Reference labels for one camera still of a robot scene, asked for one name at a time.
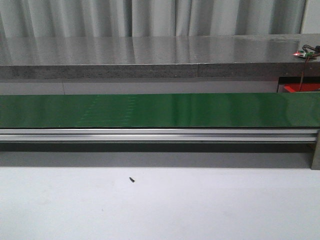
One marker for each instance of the grey stone counter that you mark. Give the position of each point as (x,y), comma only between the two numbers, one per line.
(224,56)

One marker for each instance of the green conveyor belt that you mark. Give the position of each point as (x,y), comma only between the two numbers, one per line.
(184,110)

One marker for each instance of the red plastic tray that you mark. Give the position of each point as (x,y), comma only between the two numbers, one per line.
(306,87)

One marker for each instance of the small circuit board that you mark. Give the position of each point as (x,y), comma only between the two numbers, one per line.
(303,54)

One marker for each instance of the grey curtain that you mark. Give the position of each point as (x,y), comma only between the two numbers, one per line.
(149,18)

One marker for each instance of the aluminium conveyor frame rail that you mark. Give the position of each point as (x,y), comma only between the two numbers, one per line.
(159,135)

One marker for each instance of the grey conveyor support bracket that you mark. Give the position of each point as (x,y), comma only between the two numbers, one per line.
(315,165)

